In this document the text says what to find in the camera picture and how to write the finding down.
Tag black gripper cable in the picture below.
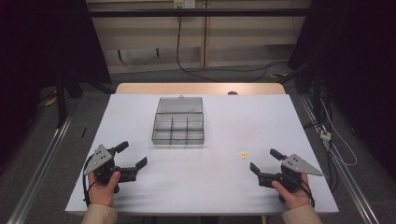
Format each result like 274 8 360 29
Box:
81 154 98 208
289 175 316 209

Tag black horizontal bar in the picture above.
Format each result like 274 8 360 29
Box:
88 7 312 19

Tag white floor cable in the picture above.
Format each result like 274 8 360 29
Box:
318 97 359 167

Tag aluminium floor rail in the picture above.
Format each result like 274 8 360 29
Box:
6 113 76 224
298 94 381 224

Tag clear plastic compartment box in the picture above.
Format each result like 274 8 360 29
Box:
150 95 205 147

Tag black curtain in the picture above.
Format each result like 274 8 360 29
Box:
0 0 112 162
286 0 396 180

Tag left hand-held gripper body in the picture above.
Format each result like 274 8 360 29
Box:
83 144 138 194

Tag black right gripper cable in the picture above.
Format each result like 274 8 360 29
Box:
289 175 316 209

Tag black wall cable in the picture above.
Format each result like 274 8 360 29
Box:
176 15 289 84

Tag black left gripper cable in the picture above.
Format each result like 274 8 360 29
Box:
81 154 98 208

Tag white wall socket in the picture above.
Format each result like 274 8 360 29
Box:
173 0 197 9

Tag black metal stand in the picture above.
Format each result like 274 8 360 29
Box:
281 60 331 132
54 73 82 129

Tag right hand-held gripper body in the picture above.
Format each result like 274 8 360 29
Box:
257 153 324 203

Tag person's right hand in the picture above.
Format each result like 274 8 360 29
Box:
271 173 313 211

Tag person's left hand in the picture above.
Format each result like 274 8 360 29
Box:
88 170 121 208

